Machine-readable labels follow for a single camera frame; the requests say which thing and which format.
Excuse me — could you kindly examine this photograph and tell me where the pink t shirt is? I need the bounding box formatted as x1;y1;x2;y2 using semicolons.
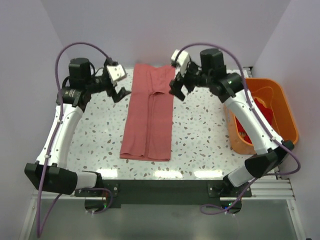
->
119;63;175;162

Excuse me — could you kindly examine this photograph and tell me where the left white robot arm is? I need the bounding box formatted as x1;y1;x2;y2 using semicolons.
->
24;57;130;195

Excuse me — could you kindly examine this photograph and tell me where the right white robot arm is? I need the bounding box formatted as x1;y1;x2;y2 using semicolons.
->
169;48;294;190

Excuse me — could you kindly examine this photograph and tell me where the red t shirt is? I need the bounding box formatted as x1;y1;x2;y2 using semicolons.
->
236;96;275;146

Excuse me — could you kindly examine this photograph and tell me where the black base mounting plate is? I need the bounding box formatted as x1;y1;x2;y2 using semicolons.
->
74;179;252;212

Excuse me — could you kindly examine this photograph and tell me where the orange plastic bin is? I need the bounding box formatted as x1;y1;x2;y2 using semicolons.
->
224;78;299;155

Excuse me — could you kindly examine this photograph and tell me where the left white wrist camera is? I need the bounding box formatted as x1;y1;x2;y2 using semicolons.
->
106;64;127;84

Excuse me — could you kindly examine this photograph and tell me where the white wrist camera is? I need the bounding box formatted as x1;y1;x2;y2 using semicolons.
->
170;49;191;75
106;64;127;84

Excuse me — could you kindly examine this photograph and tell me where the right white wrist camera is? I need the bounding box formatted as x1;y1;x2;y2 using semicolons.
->
170;49;191;75

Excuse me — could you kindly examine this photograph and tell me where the aluminium rail frame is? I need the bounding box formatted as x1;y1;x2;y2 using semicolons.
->
18;65;308;240

